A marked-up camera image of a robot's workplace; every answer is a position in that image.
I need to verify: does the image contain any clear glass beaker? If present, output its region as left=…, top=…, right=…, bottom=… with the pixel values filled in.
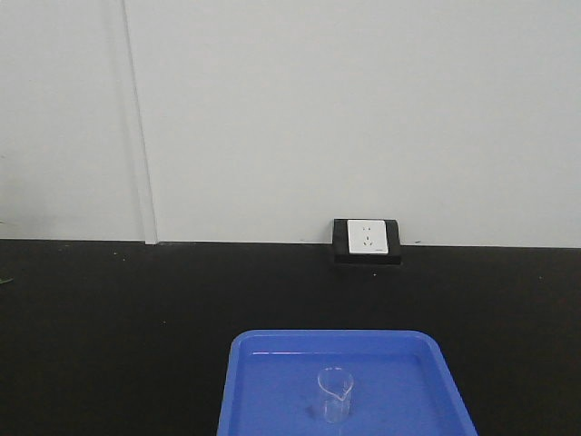
left=317, top=367, right=355, bottom=424

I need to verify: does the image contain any blue plastic tray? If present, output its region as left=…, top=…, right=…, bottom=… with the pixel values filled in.
left=217, top=330, right=477, bottom=435

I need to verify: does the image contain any white socket in black housing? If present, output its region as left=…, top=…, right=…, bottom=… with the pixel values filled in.
left=332, top=219, right=402, bottom=265

